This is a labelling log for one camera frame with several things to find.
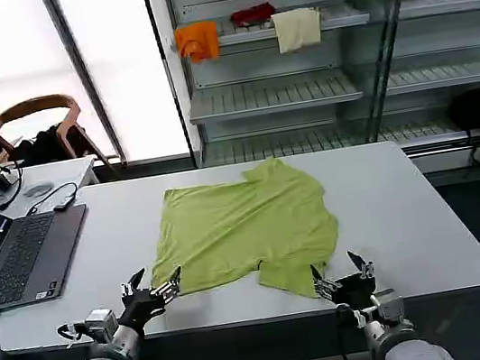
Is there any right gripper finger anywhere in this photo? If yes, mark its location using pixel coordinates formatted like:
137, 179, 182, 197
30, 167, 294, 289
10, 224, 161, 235
309, 261, 339, 302
346, 247, 378, 282

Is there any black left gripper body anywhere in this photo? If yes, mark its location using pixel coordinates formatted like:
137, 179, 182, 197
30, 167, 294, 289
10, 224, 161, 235
112, 285, 169, 336

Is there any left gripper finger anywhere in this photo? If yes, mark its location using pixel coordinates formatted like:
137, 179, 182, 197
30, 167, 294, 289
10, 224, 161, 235
146, 265, 188, 305
118, 267, 149, 299

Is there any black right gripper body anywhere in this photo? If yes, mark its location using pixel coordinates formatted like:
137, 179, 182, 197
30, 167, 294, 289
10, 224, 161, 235
329, 271, 380, 313

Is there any green t-shirt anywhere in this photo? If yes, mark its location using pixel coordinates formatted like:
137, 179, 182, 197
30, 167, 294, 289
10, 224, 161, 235
134, 147, 350, 325

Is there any grey laptop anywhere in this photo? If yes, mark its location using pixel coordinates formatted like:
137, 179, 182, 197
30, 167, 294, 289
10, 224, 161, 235
0, 172, 103, 313

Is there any white side desk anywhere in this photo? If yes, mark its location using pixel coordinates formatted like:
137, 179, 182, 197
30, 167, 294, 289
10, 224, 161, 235
0, 154, 105, 224

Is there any black garment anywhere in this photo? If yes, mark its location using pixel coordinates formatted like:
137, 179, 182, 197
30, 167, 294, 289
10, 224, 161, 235
10, 119, 87, 170

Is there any grey metal shelf with cloths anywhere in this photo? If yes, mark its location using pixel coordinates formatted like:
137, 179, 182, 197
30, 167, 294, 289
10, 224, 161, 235
163, 0, 480, 197

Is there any brown wooden chair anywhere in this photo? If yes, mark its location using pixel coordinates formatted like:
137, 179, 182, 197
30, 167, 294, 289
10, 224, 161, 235
0, 85, 122, 196

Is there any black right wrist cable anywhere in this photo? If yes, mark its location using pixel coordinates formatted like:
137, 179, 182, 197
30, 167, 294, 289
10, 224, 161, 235
332, 298, 388, 360

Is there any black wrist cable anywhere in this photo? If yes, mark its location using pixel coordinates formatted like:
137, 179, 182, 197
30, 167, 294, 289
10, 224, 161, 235
56, 319, 93, 351
332, 298, 388, 360

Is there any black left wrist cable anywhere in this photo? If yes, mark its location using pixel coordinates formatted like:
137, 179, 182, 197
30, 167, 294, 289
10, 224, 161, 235
56, 319, 93, 351

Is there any black dongle with cable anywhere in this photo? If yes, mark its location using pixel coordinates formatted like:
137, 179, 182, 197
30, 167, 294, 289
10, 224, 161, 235
22, 181, 82, 218

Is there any grey window frame post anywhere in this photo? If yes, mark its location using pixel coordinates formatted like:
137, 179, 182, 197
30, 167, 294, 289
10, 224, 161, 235
40, 0, 128, 176

